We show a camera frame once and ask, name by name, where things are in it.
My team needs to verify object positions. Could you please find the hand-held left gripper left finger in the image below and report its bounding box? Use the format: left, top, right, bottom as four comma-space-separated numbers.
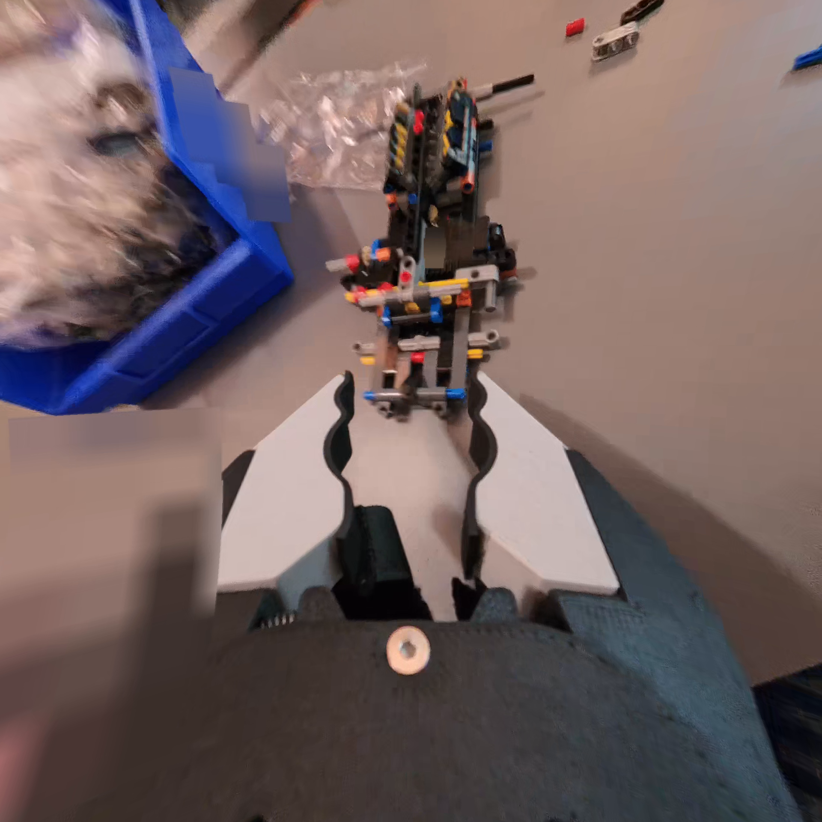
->
217, 370, 356, 605

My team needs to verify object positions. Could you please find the lego car chassis assembly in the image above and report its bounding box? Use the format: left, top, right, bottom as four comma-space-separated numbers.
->
325, 72, 536, 423

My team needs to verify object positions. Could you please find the clear plastic bag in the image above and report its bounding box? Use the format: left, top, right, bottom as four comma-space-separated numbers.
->
257, 61, 428, 191

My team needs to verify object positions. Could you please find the blue plastic bin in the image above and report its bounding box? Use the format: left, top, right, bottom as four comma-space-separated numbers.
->
0, 0, 296, 416

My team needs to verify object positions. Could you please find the pile of clear parts bags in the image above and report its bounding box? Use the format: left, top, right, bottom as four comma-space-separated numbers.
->
0, 0, 226, 351

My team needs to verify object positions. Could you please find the light grey lego beam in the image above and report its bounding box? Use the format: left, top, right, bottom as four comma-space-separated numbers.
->
591, 21, 641, 63

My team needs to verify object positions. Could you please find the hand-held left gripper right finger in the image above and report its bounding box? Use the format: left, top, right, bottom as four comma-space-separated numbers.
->
462, 370, 621, 601

